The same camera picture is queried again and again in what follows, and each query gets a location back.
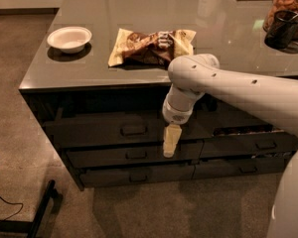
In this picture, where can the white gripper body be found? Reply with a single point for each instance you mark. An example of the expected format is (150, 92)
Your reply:
(174, 115)

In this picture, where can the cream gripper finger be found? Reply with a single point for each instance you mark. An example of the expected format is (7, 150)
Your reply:
(172, 134)

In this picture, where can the dark drawer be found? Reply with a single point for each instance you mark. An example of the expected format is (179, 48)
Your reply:
(127, 176)
(132, 154)
(251, 144)
(106, 129)
(233, 168)
(218, 114)

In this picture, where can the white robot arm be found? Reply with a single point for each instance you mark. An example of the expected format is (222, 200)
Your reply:
(271, 99)

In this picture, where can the brown yellow snack bag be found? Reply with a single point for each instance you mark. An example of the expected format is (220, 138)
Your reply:
(155, 48)

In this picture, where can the dark counter cabinet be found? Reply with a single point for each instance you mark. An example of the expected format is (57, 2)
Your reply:
(61, 86)

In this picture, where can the white paper bowl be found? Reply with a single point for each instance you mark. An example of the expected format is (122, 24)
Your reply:
(69, 40)

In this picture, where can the black mesh cup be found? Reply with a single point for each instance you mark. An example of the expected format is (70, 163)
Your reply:
(282, 29)

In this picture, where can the black metal stand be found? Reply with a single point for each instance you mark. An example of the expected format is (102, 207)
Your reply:
(28, 194)

